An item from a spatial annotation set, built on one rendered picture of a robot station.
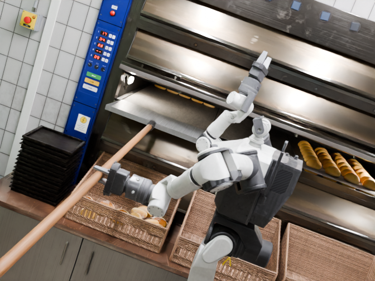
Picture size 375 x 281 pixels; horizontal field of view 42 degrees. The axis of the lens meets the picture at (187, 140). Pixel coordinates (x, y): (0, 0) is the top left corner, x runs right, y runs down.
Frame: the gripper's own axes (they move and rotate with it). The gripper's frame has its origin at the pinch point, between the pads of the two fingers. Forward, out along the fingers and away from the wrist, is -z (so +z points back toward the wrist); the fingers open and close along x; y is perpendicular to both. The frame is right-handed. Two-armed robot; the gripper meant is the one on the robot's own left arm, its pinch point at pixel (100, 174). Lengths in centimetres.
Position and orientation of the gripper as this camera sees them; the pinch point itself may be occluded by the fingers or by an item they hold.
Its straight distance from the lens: 174.5
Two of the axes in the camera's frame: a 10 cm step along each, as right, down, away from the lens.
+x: -3.3, 9.1, 2.5
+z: 9.4, 3.5, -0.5
